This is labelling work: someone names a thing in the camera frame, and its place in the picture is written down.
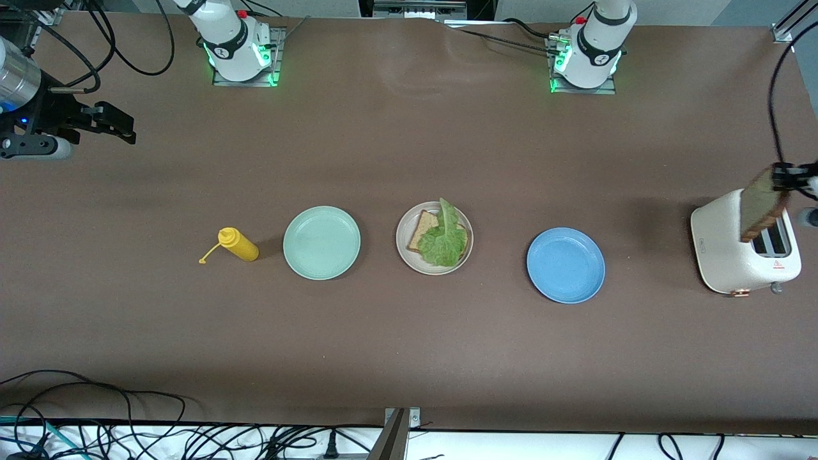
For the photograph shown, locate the brown bread slice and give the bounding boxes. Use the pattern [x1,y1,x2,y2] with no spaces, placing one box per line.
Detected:
[407,211,470,253]
[739,166,791,244]

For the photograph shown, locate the yellow mustard squeeze bottle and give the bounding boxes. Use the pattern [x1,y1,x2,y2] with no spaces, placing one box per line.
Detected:
[199,227,260,265]

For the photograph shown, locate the green lettuce leaf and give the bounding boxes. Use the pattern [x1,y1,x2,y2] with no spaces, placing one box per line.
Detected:
[418,197,468,268]

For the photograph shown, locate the mint green plate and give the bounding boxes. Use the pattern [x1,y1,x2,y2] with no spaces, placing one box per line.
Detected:
[282,205,362,281]

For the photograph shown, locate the blue plate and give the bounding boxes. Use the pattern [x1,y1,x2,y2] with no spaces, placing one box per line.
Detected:
[526,227,606,305]

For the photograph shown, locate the beige plate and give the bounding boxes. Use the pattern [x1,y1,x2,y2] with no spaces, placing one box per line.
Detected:
[396,201,475,276]

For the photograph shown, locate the cream white toaster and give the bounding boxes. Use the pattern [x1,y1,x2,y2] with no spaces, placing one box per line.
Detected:
[690,187,803,298]

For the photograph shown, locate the black metal stand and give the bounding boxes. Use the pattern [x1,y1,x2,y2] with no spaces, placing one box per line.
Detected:
[358,0,496,23]

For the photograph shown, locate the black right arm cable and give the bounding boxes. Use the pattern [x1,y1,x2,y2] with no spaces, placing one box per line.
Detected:
[29,22,103,93]

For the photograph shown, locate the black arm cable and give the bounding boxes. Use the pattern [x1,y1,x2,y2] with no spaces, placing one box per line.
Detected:
[768,22,818,167]
[29,22,103,93]

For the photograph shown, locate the black hanging loop cable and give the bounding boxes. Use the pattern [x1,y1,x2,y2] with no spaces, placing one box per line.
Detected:
[83,0,176,77]

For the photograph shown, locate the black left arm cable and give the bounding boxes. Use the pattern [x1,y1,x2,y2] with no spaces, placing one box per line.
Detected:
[768,22,818,167]

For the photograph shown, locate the aluminium frame rail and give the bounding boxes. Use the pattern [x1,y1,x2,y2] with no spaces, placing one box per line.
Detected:
[770,0,818,44]

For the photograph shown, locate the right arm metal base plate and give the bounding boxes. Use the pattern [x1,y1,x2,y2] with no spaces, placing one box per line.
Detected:
[212,27,285,88]

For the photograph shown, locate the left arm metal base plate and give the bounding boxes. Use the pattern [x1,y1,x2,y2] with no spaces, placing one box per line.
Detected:
[546,35,617,95]

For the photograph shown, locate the black looped floor cable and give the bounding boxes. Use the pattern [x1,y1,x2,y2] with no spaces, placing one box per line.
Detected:
[0,369,186,441]

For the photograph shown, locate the teal cable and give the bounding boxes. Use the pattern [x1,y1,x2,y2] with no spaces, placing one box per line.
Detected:
[0,415,87,460]

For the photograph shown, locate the thin black table cable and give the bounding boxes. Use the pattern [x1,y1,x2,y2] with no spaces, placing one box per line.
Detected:
[447,24,558,54]

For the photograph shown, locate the metal table bracket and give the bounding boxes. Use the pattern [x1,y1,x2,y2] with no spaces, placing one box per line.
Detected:
[367,407,422,460]

